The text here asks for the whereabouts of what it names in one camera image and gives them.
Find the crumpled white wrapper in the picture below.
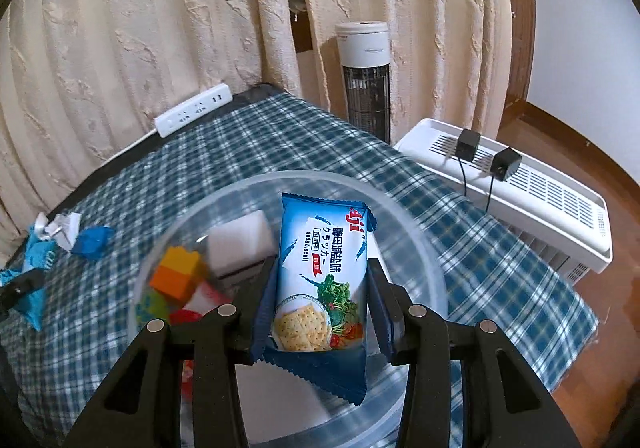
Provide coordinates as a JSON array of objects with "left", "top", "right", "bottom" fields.
[{"left": 36, "top": 212, "right": 82, "bottom": 251}]

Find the black power adapter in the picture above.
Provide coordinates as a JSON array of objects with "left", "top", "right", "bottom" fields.
[
  {"left": 484, "top": 147, "right": 523, "bottom": 215},
  {"left": 457, "top": 129, "right": 482, "bottom": 199}
]

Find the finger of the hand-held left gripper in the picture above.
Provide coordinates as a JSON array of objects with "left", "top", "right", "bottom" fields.
[{"left": 0, "top": 270, "right": 46, "bottom": 311}]

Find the blue biscuit packet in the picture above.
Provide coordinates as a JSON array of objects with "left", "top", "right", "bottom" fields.
[{"left": 250, "top": 192, "right": 377, "bottom": 406}]

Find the white tower fan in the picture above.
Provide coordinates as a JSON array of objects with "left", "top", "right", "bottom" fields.
[{"left": 335, "top": 20, "right": 392, "bottom": 145}]

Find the orange yellow toy block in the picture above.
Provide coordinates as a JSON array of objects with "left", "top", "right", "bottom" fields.
[{"left": 149, "top": 247, "right": 210, "bottom": 303}]

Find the grey white sponge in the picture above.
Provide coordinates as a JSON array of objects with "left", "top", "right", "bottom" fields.
[{"left": 206, "top": 209, "right": 277, "bottom": 285}]

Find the beige curtain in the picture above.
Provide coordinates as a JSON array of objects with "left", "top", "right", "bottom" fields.
[{"left": 0, "top": 0, "right": 516, "bottom": 269}]

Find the clear plastic container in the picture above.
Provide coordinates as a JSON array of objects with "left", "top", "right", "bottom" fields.
[{"left": 127, "top": 170, "right": 448, "bottom": 448}]

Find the white heater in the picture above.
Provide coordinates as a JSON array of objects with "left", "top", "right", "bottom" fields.
[{"left": 392, "top": 118, "right": 615, "bottom": 284}]

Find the wooden door frame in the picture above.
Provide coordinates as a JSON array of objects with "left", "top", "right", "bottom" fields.
[{"left": 502, "top": 0, "right": 538, "bottom": 129}]

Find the green block with blue circles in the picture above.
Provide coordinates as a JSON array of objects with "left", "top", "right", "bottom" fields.
[{"left": 134, "top": 290, "right": 173, "bottom": 329}]

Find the white power strip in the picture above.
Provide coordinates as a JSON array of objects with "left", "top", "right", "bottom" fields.
[{"left": 154, "top": 83, "right": 233, "bottom": 139}]

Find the red white packet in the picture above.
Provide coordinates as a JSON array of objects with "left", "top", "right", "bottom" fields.
[{"left": 169, "top": 279, "right": 236, "bottom": 326}]

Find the small blue wrapper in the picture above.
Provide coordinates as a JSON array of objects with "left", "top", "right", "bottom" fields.
[{"left": 70, "top": 225, "right": 115, "bottom": 259}]

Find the teal snack packet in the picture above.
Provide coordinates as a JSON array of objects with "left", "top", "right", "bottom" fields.
[{"left": 0, "top": 223, "right": 53, "bottom": 331}]

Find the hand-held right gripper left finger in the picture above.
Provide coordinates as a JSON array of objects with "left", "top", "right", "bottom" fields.
[{"left": 62, "top": 255, "right": 277, "bottom": 448}]

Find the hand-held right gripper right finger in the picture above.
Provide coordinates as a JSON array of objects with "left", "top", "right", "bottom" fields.
[{"left": 367, "top": 258, "right": 573, "bottom": 448}]

